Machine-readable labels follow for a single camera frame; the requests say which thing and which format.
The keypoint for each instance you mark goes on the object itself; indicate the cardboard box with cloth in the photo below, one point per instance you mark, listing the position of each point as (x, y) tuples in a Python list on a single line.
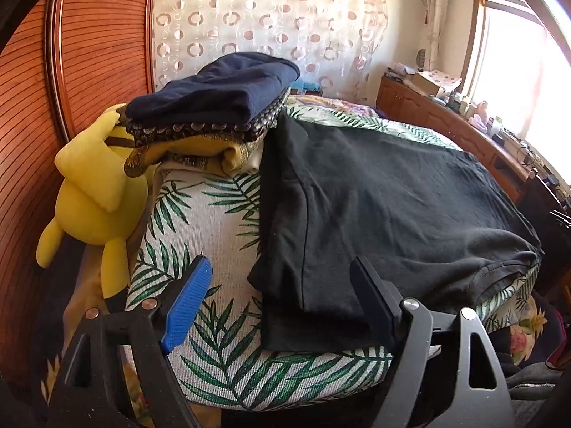
[(435, 83)]

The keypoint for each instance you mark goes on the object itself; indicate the wooden louvered wardrobe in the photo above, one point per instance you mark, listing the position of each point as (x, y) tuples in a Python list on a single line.
[(62, 63)]

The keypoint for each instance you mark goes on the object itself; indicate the yellow plush toy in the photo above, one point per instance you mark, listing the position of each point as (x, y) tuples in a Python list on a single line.
[(97, 202)]

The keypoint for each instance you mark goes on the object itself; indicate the floral bed quilt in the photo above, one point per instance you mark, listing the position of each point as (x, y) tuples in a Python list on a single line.
[(335, 104)]

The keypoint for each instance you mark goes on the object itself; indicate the pink figurine on sill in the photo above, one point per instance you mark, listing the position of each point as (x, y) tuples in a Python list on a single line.
[(478, 116)]

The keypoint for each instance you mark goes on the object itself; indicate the folded mustard garment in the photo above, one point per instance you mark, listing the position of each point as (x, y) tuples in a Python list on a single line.
[(221, 154)]

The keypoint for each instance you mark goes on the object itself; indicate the window with wooden frame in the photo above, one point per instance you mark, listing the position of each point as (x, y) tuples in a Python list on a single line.
[(516, 70)]

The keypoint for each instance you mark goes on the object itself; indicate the wooden sideboard cabinet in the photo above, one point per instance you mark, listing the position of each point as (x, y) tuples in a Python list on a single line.
[(402, 104)]

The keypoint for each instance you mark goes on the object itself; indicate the blue toy on headboard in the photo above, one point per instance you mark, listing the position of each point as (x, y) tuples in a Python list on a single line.
[(303, 87)]

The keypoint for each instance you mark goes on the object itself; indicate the tied window drape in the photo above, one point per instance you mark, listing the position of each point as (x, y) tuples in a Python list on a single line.
[(436, 15)]

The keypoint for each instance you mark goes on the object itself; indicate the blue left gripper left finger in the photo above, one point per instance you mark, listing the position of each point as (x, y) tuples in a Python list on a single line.
[(180, 302)]

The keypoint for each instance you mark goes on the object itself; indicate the folded dotted dark garment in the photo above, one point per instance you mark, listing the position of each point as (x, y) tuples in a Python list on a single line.
[(268, 118)]

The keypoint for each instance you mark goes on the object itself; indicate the black printed t-shirt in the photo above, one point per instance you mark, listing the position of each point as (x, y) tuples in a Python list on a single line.
[(431, 220)]

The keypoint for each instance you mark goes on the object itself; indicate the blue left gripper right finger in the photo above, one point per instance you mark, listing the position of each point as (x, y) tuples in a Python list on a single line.
[(380, 301)]

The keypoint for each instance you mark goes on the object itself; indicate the folded navy garment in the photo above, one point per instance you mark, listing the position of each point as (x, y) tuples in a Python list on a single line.
[(233, 90)]

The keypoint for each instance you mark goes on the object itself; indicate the pink circle patterned curtain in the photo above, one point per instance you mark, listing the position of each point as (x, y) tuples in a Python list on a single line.
[(333, 42)]

